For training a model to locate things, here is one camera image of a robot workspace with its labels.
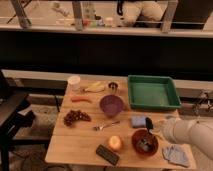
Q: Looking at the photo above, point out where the black dish brush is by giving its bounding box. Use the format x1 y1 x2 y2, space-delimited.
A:
137 130 153 152

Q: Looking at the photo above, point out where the red bowl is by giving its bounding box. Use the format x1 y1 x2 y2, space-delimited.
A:
131 129 158 157

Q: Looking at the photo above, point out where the purple bowl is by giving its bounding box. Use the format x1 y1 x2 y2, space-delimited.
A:
99 95 124 117

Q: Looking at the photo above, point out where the blue sponge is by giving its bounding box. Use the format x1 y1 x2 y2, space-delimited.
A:
131 116 146 128

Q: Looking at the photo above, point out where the green plastic tray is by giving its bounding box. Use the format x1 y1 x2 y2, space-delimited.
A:
127 75 181 111

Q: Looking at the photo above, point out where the yellow orange fruit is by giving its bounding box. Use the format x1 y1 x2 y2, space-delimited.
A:
108 136 122 151

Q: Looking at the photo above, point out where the blue grey cloth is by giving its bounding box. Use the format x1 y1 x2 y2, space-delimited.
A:
162 144 190 167

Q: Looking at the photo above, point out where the small metal cup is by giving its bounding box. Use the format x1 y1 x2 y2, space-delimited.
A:
108 82 118 91

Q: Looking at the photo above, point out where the black remote control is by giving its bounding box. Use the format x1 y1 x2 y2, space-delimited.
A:
96 145 120 166

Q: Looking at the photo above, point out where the yellow banana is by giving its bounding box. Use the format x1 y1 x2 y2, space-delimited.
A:
83 81 105 93

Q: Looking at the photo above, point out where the bunch of dark grapes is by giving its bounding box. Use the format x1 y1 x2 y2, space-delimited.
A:
63 110 91 126

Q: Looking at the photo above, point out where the white cup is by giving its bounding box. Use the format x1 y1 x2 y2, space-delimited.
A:
68 75 81 91

